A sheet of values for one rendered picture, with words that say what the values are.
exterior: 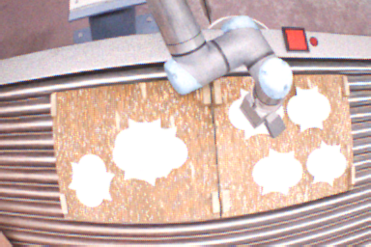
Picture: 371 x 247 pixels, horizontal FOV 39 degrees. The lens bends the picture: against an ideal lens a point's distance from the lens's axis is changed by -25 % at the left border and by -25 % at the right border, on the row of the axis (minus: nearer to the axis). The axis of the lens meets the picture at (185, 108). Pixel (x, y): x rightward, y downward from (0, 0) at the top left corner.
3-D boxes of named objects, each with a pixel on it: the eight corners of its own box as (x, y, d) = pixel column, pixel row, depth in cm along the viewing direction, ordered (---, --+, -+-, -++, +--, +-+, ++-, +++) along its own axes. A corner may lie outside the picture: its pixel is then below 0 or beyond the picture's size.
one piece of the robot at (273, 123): (274, 134, 136) (263, 150, 152) (301, 110, 138) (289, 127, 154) (242, 90, 138) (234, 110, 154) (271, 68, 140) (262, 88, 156)
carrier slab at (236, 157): (210, 79, 160) (211, 77, 159) (343, 75, 163) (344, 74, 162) (220, 217, 152) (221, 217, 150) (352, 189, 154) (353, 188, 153)
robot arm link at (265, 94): (280, 47, 128) (300, 82, 126) (272, 63, 138) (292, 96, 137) (251, 62, 126) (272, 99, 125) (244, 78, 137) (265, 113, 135)
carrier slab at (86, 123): (52, 95, 158) (51, 93, 156) (207, 79, 160) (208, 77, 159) (65, 219, 149) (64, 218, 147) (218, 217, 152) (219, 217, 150)
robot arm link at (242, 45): (207, 27, 130) (236, 72, 128) (250, 9, 131) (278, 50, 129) (204, 40, 137) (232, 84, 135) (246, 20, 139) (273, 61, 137)
